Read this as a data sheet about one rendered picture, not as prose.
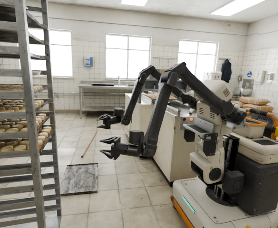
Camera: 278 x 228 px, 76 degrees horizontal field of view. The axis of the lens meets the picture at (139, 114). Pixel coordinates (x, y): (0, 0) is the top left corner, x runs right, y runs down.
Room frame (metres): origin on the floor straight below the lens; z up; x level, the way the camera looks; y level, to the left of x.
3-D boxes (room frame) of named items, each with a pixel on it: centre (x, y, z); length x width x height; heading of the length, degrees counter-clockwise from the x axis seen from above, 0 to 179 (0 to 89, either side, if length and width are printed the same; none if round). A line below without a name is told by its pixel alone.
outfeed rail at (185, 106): (2.79, -0.43, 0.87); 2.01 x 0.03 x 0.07; 14
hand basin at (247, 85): (5.96, -3.44, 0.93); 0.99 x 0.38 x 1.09; 12
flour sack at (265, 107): (4.81, -3.23, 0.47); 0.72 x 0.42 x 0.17; 107
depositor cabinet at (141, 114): (3.11, -0.20, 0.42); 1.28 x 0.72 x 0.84; 14
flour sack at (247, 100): (5.04, -3.21, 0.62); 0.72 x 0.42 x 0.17; 18
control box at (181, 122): (1.80, -0.54, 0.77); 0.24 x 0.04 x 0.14; 104
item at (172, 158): (2.16, -0.45, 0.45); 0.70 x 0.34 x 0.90; 14
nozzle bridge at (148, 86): (2.65, -0.32, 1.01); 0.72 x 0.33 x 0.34; 104
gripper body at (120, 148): (0.83, 0.08, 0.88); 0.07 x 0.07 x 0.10; 76
